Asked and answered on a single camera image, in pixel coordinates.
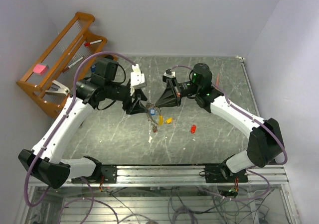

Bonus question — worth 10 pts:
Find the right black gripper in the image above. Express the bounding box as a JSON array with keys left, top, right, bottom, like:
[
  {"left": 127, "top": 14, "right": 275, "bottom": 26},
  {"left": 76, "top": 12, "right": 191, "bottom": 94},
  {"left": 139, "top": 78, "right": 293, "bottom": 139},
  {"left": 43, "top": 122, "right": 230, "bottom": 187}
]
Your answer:
[{"left": 156, "top": 76, "right": 200, "bottom": 108}]

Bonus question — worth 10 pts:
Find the blue tag key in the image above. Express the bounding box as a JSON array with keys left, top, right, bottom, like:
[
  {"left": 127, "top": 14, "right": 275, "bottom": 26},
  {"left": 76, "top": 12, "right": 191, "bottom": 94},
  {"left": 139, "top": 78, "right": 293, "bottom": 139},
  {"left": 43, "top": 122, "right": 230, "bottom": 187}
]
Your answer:
[{"left": 149, "top": 108, "right": 156, "bottom": 115}]

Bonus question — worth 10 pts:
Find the large keyring yellow handle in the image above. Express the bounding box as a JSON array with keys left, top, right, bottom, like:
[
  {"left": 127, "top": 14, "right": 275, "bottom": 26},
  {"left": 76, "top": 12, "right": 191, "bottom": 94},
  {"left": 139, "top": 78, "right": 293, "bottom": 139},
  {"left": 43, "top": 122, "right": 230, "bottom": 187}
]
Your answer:
[{"left": 145, "top": 103, "right": 164, "bottom": 128}]

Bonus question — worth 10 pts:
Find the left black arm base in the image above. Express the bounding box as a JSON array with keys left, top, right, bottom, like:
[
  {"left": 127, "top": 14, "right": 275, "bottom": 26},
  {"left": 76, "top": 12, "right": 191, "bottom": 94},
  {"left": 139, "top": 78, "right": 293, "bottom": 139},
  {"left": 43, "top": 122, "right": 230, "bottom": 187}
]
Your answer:
[{"left": 83, "top": 165, "right": 118, "bottom": 184}]

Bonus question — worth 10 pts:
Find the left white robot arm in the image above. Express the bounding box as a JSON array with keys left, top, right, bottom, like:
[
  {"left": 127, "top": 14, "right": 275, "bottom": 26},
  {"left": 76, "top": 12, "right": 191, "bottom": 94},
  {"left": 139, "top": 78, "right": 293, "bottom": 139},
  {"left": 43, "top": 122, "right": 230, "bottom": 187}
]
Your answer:
[{"left": 18, "top": 56, "right": 147, "bottom": 189}]

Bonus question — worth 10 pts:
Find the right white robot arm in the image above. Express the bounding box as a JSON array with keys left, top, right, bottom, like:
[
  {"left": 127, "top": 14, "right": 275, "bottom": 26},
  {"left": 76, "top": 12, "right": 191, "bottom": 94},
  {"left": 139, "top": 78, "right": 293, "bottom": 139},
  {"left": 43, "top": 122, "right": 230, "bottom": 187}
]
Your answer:
[{"left": 155, "top": 63, "right": 288, "bottom": 182}]

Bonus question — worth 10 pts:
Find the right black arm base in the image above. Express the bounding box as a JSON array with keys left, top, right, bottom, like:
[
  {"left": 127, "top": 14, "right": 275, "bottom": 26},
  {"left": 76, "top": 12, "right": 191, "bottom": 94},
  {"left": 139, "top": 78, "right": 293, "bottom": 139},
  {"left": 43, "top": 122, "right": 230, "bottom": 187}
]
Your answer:
[{"left": 199, "top": 164, "right": 248, "bottom": 183}]

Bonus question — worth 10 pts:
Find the yellow tag key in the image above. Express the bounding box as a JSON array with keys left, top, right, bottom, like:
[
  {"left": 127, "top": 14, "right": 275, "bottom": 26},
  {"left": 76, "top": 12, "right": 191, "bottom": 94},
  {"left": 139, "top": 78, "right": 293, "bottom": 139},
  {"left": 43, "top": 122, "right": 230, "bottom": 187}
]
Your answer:
[{"left": 165, "top": 117, "right": 176, "bottom": 127}]

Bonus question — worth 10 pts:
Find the red pencil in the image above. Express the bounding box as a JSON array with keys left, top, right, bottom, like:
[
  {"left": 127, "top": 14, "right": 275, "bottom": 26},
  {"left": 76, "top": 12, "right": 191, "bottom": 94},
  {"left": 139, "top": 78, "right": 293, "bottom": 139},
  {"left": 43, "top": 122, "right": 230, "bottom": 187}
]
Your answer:
[{"left": 216, "top": 73, "right": 220, "bottom": 86}]

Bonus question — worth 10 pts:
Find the blue stapler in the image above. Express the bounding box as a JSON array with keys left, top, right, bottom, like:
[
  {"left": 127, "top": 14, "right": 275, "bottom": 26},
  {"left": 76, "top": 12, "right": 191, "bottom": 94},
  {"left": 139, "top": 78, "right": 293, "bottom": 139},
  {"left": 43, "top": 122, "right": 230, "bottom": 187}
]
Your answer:
[{"left": 90, "top": 65, "right": 96, "bottom": 73}]

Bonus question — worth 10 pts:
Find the brown capped white marker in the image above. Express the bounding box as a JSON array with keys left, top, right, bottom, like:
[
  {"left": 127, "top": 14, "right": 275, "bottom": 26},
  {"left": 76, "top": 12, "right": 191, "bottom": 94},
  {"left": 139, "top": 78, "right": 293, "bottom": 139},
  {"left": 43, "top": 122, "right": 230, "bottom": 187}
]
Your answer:
[{"left": 62, "top": 56, "right": 84, "bottom": 73}]

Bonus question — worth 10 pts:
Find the red capped white marker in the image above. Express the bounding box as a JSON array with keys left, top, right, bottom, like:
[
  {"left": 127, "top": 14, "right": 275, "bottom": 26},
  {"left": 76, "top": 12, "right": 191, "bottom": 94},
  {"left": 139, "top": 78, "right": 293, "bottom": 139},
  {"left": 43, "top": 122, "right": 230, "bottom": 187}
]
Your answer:
[{"left": 84, "top": 39, "right": 102, "bottom": 47}]

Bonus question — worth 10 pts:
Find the wooden tiered rack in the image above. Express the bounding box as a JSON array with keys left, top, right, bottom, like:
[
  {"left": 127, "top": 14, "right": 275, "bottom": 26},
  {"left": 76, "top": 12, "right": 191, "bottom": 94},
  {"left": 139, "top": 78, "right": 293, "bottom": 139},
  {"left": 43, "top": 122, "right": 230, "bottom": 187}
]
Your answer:
[{"left": 17, "top": 12, "right": 107, "bottom": 118}]

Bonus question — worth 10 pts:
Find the pink eraser block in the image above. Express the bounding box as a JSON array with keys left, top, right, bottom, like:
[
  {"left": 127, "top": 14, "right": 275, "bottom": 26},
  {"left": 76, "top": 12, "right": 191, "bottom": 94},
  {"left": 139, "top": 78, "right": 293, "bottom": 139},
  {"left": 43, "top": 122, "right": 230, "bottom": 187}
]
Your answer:
[{"left": 33, "top": 63, "right": 49, "bottom": 76}]

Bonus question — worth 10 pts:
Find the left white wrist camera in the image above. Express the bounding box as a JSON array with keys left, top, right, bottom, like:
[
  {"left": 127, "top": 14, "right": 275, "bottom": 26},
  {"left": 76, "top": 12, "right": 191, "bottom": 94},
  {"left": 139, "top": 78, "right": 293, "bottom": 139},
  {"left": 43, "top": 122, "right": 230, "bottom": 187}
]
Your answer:
[{"left": 130, "top": 64, "right": 147, "bottom": 96}]

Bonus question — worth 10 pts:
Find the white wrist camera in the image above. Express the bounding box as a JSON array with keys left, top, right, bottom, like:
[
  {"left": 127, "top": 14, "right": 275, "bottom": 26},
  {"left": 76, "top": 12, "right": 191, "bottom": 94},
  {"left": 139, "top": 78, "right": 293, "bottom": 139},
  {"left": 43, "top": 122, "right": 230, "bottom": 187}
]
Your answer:
[
  {"left": 164, "top": 69, "right": 175, "bottom": 78},
  {"left": 130, "top": 64, "right": 147, "bottom": 96}
]

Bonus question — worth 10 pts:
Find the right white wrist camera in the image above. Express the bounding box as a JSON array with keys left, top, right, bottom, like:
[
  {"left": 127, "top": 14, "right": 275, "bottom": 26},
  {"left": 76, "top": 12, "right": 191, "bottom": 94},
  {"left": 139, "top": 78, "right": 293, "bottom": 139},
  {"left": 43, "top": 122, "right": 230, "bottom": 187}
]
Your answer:
[{"left": 164, "top": 69, "right": 175, "bottom": 78}]

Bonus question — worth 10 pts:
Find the aluminium frame rail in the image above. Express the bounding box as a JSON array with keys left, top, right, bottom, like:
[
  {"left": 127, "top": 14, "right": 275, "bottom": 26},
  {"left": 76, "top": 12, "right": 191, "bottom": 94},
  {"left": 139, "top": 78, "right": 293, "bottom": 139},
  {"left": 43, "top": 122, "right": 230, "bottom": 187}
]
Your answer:
[{"left": 91, "top": 165, "right": 289, "bottom": 187}]

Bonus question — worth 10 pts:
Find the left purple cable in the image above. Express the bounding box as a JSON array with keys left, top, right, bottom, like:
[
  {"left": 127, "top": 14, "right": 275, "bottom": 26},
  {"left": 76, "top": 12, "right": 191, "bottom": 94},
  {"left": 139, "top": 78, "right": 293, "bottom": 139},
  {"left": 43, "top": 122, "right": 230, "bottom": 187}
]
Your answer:
[{"left": 24, "top": 51, "right": 138, "bottom": 224}]

